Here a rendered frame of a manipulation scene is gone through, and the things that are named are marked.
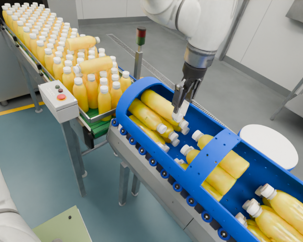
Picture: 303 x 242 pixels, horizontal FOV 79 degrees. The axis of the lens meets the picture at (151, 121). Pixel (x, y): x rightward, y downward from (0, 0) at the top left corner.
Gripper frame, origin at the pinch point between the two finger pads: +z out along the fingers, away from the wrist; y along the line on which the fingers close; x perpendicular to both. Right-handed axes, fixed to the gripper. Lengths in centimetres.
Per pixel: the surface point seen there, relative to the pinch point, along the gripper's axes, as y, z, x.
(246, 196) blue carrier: 8.0, 22.4, -37.6
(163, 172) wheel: -11.0, 24.3, -8.3
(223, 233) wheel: -10.9, 23.5, -39.0
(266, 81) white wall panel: 333, 115, 32
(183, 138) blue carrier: 8.8, 22.0, -1.7
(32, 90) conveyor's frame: -21, 92, 171
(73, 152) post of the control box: -30, 58, 46
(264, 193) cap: -1.7, 4.3, -38.5
